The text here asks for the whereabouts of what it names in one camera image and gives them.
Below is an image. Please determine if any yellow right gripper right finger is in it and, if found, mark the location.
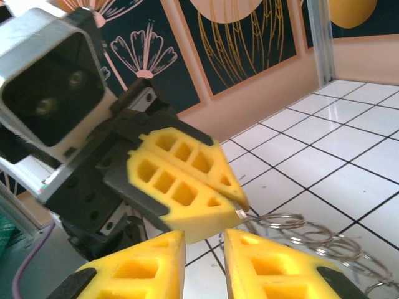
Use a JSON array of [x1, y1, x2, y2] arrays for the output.
[[224, 228, 370, 299]]

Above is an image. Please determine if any aluminium frame post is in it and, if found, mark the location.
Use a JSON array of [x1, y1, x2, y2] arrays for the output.
[[307, 0, 337, 87]]

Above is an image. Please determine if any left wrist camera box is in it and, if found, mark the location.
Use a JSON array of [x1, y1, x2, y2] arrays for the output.
[[0, 7, 118, 164]]

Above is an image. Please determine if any metal disc with split rings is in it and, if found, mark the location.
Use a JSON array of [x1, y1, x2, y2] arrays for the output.
[[218, 207, 399, 299]]

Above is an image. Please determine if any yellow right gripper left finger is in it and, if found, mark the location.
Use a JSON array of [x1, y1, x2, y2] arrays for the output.
[[46, 230, 187, 299]]

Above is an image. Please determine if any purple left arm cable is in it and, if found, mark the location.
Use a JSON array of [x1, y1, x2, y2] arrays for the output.
[[11, 222, 57, 299]]

